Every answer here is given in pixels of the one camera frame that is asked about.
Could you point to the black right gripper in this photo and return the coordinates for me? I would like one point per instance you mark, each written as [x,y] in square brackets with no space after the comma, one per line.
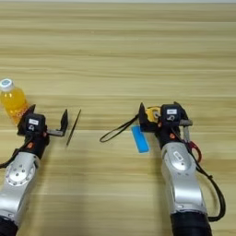
[169,136]

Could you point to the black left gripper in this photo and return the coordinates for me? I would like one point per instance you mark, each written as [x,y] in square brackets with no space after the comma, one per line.
[37,143]

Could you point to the yellow black tape measure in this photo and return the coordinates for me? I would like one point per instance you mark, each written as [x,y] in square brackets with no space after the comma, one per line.
[152,113]

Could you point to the blue rectangular block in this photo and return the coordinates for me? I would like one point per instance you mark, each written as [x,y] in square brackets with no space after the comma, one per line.
[140,139]

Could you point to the orange juice bottle white cap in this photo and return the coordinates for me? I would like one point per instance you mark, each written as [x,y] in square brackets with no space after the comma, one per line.
[13,100]

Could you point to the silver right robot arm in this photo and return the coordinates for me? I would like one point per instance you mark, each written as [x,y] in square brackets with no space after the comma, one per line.
[184,184]

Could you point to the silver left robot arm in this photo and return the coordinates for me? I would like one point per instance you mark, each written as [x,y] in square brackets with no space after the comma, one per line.
[18,187]

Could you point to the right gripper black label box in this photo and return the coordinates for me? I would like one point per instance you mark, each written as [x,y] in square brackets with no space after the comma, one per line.
[171,114]

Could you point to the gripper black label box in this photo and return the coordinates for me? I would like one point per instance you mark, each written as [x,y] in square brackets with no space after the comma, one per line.
[171,114]
[35,122]

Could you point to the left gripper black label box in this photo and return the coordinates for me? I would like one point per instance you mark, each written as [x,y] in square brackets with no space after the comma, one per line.
[35,122]

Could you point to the thin black pen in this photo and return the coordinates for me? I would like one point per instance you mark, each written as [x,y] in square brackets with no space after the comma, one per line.
[73,126]

